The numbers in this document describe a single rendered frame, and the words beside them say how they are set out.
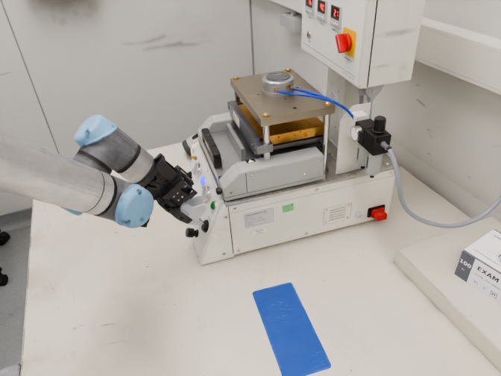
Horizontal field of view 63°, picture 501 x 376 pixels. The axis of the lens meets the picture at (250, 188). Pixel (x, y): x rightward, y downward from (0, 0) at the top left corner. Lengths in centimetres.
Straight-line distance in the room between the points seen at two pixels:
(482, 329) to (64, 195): 80
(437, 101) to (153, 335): 98
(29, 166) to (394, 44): 73
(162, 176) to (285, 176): 28
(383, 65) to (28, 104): 188
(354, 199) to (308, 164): 19
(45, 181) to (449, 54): 96
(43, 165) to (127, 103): 182
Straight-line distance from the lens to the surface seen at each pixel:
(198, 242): 108
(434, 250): 108
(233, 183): 93
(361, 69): 93
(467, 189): 130
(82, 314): 105
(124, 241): 119
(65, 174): 65
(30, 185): 63
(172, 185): 92
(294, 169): 97
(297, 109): 94
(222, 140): 112
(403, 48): 97
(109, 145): 85
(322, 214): 108
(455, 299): 99
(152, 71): 239
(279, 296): 98
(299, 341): 91
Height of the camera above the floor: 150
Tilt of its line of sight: 35 degrees down
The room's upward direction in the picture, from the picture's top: 4 degrees counter-clockwise
